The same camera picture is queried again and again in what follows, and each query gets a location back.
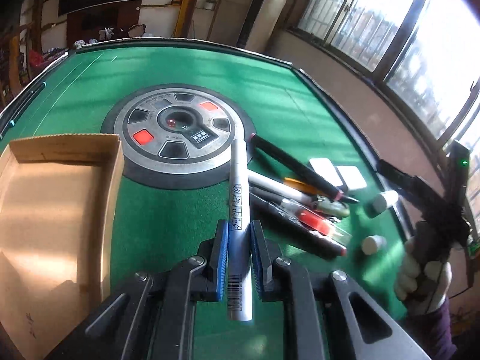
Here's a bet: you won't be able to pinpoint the silver marker pen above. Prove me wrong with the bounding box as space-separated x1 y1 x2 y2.
227 139 253 322

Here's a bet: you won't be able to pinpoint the round dice control panel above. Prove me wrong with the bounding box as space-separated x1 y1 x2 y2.
101 84 256 190

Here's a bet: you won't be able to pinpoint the cardboard box tray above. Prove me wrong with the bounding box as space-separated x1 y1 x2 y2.
1 133 125 359

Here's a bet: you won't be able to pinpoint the right gloved hand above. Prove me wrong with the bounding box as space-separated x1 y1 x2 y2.
394 221 452 316

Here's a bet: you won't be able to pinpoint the red candle clear box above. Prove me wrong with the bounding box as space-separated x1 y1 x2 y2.
280 198 352 246

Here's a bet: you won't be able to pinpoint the black marker red ends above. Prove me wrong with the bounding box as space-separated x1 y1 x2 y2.
250 187 347 258

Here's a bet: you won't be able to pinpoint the black marker maroon cap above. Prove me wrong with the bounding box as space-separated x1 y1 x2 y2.
249 133 350 203

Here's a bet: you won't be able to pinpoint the white barrel pen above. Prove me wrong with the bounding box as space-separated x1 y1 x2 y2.
247 170 312 206

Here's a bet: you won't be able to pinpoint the white charger with prongs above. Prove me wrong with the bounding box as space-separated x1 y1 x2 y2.
336 165 367 191

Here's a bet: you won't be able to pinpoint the olive green lighter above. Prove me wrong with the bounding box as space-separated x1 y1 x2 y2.
312 196 350 219

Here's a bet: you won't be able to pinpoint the purple sleeve forearm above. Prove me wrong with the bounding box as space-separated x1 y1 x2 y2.
403 299 457 359

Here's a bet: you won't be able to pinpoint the white cylinder bottle far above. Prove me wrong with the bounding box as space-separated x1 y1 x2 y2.
372 189 399 214

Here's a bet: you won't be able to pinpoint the orange black ballpoint pen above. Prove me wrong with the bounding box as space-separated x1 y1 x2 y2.
283 177 360 204

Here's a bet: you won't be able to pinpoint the window frame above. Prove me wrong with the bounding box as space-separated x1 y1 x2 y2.
286 0 480 241

